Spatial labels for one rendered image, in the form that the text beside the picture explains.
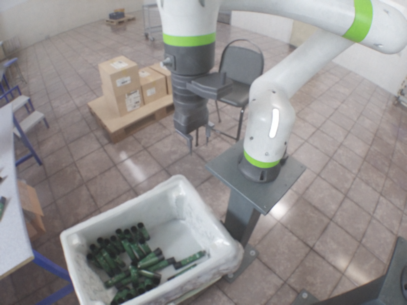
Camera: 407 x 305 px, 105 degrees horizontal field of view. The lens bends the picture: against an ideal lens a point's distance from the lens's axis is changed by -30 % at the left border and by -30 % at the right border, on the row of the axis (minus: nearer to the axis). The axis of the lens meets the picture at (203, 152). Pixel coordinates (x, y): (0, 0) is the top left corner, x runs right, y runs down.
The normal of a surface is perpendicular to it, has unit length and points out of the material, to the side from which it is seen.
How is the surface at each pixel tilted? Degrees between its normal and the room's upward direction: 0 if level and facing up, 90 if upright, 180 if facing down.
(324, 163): 0
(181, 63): 90
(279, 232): 0
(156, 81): 90
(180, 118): 70
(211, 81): 0
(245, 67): 77
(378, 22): 82
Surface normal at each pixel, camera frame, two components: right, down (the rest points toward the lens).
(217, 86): 0.01, -0.70
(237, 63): -0.50, 0.43
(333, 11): -0.31, 0.66
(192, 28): 0.16, 0.76
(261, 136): -0.55, 0.59
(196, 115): 0.69, 0.48
